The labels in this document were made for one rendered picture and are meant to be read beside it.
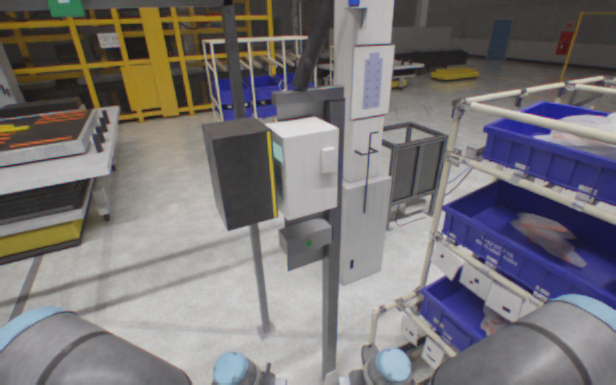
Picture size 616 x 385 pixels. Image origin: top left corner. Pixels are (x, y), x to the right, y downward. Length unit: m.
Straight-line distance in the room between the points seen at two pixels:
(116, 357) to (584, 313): 0.59
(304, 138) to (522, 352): 0.72
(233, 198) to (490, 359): 0.72
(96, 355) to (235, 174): 0.58
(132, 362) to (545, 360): 0.48
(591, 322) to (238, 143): 0.78
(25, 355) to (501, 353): 0.57
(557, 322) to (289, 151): 0.71
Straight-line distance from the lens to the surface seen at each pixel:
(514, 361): 0.47
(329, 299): 1.60
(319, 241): 1.27
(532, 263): 1.33
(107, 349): 0.48
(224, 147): 0.88
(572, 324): 0.53
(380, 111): 2.20
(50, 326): 0.54
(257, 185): 0.95
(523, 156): 1.22
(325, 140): 0.98
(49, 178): 3.41
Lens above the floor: 1.90
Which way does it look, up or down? 28 degrees down
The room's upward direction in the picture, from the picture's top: 1 degrees counter-clockwise
